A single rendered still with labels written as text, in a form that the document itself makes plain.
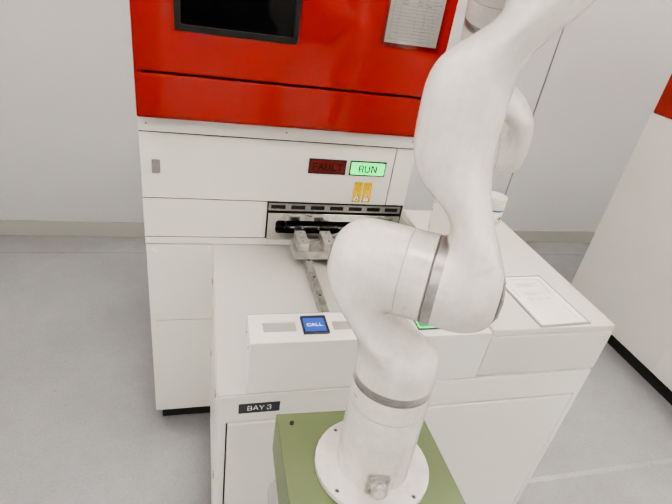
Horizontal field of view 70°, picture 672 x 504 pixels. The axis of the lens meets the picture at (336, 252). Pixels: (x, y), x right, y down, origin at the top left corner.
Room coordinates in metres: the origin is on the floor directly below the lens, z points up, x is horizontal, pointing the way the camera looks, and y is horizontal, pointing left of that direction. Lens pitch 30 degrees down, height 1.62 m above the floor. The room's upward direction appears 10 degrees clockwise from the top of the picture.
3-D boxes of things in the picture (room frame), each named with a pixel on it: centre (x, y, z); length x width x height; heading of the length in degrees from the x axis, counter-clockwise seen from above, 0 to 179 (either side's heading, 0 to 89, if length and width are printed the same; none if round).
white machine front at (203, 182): (1.37, 0.19, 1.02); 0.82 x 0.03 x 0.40; 108
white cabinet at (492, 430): (1.14, -0.17, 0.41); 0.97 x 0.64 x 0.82; 108
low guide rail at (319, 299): (1.12, 0.04, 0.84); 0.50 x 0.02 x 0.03; 18
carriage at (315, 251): (1.33, -0.04, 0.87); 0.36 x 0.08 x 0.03; 108
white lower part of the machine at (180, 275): (1.70, 0.30, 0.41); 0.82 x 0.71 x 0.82; 108
